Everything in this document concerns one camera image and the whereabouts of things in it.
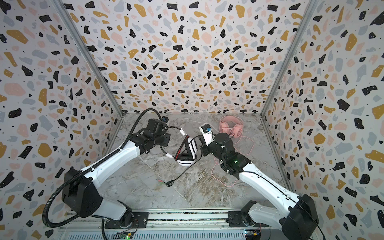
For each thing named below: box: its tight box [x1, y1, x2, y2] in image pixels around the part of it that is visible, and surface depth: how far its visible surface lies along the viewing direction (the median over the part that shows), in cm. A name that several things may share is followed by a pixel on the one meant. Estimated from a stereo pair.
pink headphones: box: [219, 115, 244, 138], surface depth 105 cm
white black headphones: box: [159, 126, 198, 167], surface depth 78 cm
